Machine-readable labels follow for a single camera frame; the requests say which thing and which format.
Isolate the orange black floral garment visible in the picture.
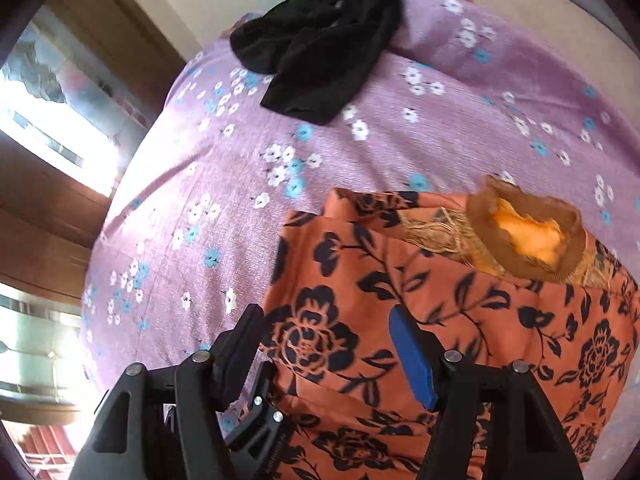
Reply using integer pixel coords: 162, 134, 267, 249
219, 174, 640, 480

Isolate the purple floral bedsheet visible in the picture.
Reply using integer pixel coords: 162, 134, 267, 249
79, 0, 640, 480

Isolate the pink mattress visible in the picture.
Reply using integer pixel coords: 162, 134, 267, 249
404, 0, 640, 126

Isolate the black crumpled garment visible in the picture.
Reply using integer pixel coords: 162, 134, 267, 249
230, 0, 402, 126

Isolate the wooden window frame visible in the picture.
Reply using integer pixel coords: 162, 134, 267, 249
1, 0, 184, 304

